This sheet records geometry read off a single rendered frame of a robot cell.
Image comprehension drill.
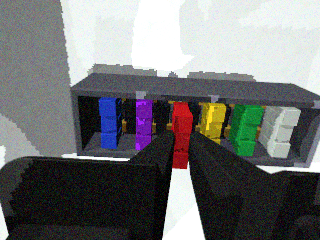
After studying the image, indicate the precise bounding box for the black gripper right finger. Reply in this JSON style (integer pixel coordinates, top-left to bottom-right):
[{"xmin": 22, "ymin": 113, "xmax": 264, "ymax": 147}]
[{"xmin": 188, "ymin": 131, "xmax": 320, "ymax": 240}]

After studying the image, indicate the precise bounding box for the purple block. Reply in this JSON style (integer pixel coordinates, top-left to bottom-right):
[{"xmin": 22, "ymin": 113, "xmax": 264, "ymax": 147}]
[{"xmin": 136, "ymin": 99, "xmax": 154, "ymax": 150}]

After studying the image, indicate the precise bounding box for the yellow fuse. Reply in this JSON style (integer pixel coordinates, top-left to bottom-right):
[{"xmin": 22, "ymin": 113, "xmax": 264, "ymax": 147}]
[{"xmin": 200, "ymin": 103, "xmax": 226, "ymax": 145}]

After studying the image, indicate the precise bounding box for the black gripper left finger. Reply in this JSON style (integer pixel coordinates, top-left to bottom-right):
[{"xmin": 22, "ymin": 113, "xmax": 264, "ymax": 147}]
[{"xmin": 0, "ymin": 130, "xmax": 175, "ymax": 240}]

